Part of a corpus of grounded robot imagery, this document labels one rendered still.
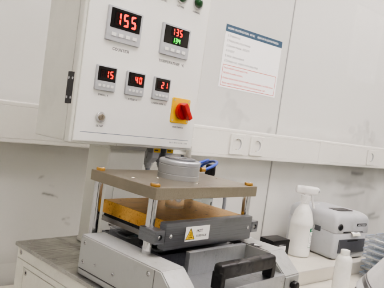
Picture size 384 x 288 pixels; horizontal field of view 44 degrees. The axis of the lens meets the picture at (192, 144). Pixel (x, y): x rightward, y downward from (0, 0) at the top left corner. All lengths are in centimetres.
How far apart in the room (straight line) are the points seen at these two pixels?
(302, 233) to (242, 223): 83
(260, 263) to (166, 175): 23
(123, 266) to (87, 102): 32
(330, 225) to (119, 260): 113
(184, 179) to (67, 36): 35
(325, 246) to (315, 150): 40
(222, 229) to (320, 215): 99
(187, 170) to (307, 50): 120
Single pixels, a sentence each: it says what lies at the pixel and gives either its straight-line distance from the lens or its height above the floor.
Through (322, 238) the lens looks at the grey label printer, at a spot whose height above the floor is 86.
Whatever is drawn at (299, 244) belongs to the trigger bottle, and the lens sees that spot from 175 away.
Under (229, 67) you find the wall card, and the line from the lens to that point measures 165.
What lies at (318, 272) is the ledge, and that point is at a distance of 167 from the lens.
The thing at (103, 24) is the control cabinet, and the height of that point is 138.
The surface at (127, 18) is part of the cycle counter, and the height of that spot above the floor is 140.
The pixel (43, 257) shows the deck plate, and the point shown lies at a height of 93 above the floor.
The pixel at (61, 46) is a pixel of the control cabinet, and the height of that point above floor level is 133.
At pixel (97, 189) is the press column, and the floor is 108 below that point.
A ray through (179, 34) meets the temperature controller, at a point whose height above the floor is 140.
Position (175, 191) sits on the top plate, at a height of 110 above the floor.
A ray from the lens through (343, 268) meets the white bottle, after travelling 155.
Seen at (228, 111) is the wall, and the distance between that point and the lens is 166.
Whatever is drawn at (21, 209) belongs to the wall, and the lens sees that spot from 131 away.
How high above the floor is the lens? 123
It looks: 3 degrees down
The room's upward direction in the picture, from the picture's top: 8 degrees clockwise
